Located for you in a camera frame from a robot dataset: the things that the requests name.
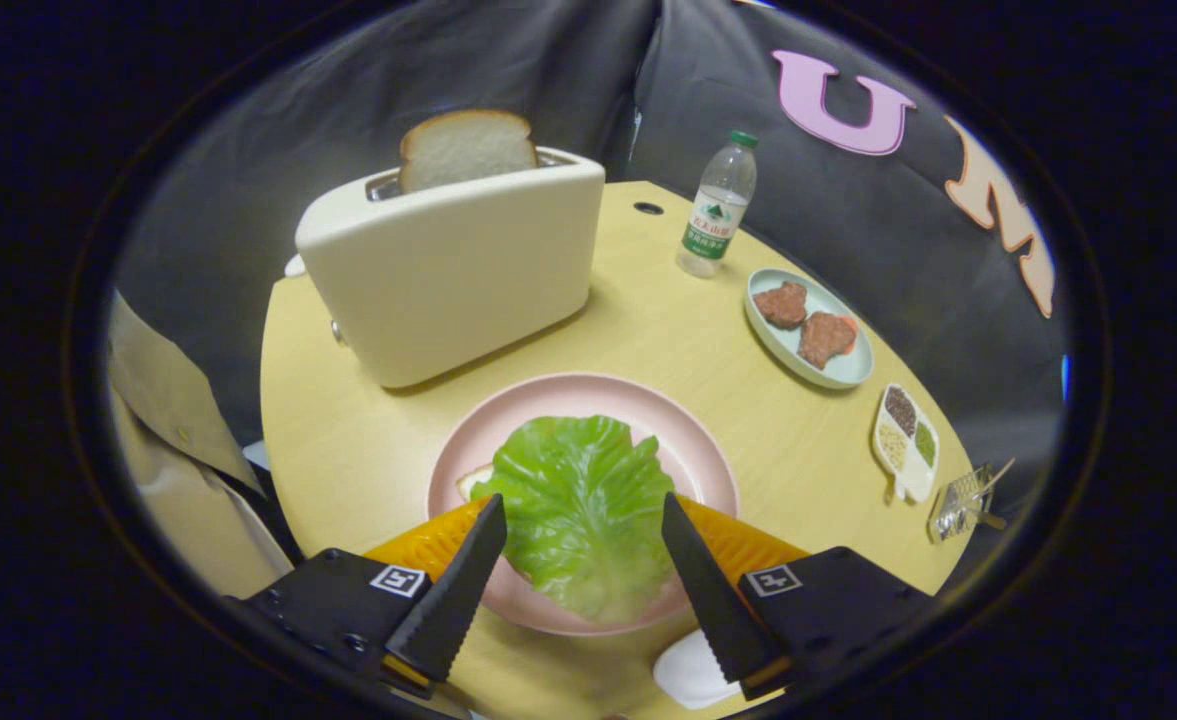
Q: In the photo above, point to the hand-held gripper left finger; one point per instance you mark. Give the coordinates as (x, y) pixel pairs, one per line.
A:
(448, 610)

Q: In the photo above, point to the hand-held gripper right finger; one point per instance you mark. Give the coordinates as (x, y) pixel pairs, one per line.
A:
(713, 600)

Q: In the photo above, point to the green lettuce leaf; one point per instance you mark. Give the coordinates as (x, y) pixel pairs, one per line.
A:
(583, 510)

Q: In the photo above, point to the plain bread slice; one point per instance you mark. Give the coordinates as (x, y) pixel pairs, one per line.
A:
(468, 150)

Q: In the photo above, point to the white plate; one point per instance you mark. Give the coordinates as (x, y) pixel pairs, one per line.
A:
(688, 670)

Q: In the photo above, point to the bread slice under ham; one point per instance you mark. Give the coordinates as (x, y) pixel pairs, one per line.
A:
(476, 482)

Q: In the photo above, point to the white divided bean dish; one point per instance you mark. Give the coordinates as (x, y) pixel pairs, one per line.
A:
(913, 480)

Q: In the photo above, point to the pink plate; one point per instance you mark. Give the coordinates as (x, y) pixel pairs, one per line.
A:
(568, 395)

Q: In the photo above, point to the pale blue plate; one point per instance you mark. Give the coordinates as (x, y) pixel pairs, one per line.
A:
(783, 345)

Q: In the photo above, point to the brown meat patty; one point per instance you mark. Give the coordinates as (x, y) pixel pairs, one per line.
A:
(780, 305)
(826, 340)

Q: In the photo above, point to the orange carrot slice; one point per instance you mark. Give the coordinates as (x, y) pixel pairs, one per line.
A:
(851, 332)

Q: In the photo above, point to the person's beige coat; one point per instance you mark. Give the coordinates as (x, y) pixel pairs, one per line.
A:
(168, 470)

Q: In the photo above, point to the white toaster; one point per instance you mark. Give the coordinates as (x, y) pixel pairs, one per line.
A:
(448, 280)

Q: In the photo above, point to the clear water bottle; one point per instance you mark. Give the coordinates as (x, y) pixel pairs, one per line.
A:
(718, 210)

